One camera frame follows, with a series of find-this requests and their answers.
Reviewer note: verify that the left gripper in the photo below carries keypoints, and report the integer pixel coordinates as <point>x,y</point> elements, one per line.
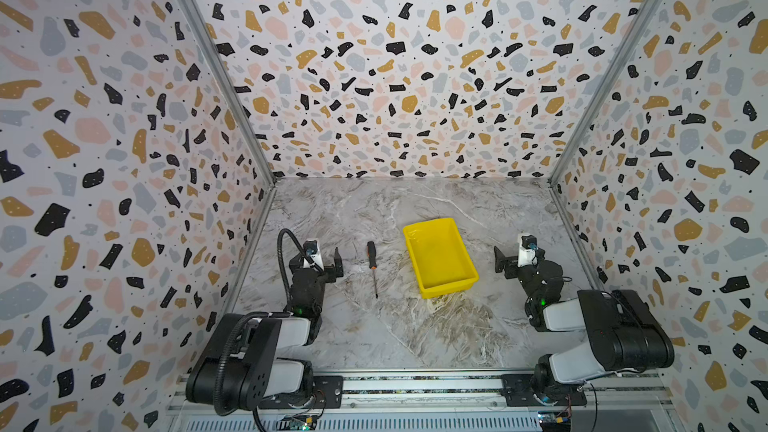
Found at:
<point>321,270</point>

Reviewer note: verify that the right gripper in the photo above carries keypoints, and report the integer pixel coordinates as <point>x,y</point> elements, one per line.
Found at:
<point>516,266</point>

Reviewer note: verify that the black orange screwdriver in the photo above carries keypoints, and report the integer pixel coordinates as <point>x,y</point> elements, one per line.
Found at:
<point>372,256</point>

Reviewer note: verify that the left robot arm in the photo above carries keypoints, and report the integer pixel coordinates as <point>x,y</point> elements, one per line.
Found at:
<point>240,367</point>

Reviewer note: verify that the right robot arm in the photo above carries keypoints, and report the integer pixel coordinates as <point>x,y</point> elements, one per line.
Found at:
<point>622,335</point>

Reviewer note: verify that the yellow plastic bin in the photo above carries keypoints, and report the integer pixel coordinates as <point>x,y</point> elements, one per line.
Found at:
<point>439,257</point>

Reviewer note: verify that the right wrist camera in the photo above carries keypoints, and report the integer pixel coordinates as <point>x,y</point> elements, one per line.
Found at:
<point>527,252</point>

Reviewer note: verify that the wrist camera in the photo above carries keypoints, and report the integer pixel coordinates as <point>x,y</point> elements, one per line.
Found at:
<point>527,252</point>
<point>313,257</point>

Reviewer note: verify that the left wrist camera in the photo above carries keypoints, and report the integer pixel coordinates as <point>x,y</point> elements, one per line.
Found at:
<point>313,257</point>

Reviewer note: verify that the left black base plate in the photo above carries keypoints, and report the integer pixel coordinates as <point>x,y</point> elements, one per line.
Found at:
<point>325,392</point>

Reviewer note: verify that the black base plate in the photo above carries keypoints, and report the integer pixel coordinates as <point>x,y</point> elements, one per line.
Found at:
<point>529,390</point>
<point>325,392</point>

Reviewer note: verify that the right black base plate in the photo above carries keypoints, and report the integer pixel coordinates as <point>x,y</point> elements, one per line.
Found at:
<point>529,390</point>

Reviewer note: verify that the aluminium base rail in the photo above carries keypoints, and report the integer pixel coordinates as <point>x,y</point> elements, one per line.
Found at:
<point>449,400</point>

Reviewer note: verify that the left aluminium corner post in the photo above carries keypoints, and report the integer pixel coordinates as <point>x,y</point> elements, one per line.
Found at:
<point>212,58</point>

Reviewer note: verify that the aluminium corner post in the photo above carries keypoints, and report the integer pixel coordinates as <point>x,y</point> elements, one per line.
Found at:
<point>212,58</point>
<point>624,53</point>

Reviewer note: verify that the right aluminium corner post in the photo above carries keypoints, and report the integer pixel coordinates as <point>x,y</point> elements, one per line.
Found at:
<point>624,53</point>

